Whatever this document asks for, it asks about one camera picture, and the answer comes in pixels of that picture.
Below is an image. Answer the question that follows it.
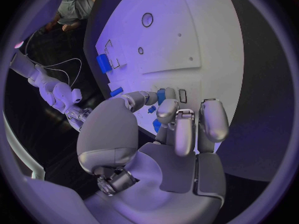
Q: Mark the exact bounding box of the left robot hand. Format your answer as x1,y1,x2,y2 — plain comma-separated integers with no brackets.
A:
76,87,230,224

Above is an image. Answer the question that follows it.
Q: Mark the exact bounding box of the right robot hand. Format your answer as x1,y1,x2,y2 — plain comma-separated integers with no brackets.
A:
65,107,92,133

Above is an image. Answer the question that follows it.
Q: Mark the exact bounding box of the white task board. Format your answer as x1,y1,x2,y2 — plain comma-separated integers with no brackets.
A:
95,0,245,153

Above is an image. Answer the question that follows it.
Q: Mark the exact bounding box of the blue gear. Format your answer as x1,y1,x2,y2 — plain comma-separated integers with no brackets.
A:
152,118,164,133

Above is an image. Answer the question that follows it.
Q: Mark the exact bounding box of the large blue cylinder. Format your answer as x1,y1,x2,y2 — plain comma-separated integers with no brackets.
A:
96,53,114,74

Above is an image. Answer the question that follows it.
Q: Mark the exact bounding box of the person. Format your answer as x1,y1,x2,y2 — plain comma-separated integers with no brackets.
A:
43,0,99,32

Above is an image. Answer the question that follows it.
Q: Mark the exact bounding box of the white cable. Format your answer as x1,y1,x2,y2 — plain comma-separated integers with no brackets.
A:
34,57,83,88
38,65,72,86

